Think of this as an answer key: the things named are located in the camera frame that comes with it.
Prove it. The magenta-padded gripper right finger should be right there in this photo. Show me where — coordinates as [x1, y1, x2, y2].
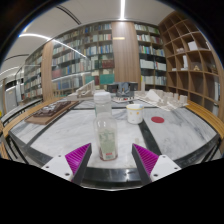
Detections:
[131, 143, 182, 186]

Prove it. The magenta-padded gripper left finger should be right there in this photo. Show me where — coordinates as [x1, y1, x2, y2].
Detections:
[41, 143, 93, 186]

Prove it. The clear plastic bottle white cap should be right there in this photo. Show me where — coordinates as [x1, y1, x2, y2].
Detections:
[93, 91, 119, 162]

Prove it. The flat round red coaster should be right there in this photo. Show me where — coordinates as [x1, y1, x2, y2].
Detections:
[150, 115, 166, 124]

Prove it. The white cup yellow rim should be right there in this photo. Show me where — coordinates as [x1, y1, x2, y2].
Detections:
[125, 103, 145, 125]

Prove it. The brown model on wooden board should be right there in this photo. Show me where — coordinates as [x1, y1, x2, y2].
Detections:
[25, 100, 80, 126]

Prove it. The white city block model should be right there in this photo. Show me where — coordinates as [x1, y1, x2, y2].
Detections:
[134, 88, 189, 112]

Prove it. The flat white site model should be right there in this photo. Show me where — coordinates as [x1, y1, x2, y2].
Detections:
[111, 95, 136, 104]

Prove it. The white ramp architecture model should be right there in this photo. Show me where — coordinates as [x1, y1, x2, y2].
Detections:
[66, 79, 106, 102]

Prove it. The curved wooden bench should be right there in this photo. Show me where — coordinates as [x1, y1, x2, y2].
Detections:
[0, 98, 64, 159]
[184, 100, 224, 141]

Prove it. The dark grey building model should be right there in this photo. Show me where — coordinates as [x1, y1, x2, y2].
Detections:
[106, 81, 139, 98]

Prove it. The wooden cubby shelf unit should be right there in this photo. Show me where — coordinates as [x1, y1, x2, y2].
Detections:
[158, 11, 224, 121]

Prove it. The straight ceiling light strip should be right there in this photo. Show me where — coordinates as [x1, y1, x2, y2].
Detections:
[119, 0, 127, 20]

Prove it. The narrow wall bookshelf with books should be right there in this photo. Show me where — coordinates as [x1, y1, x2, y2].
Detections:
[134, 22, 168, 92]

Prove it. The large wall bookshelf with books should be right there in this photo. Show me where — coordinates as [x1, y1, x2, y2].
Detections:
[23, 22, 116, 101]

